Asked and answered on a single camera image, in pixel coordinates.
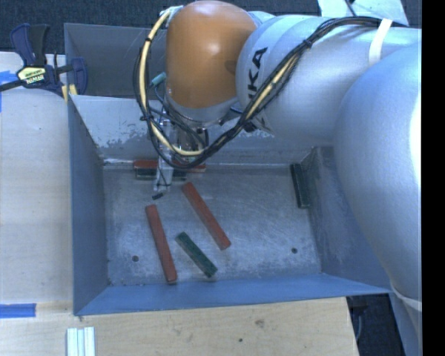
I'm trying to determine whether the pale wood flat board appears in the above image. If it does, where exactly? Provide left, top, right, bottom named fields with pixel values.
left=0, top=52, right=76, bottom=306

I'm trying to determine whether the pale grey metal gripper finger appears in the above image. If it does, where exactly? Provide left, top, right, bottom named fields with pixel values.
left=153, top=161, right=172, bottom=195

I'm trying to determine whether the dark green flat block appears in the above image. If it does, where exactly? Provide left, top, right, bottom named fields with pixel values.
left=174, top=231, right=219, bottom=279
left=289, top=162, right=312, bottom=209

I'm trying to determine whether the red-brown flat block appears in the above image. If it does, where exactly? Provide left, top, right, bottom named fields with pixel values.
left=181, top=182, right=232, bottom=251
left=132, top=159, right=208, bottom=173
left=145, top=203, right=179, bottom=285

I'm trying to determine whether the grey metal bin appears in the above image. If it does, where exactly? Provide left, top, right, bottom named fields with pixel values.
left=62, top=22, right=395, bottom=317

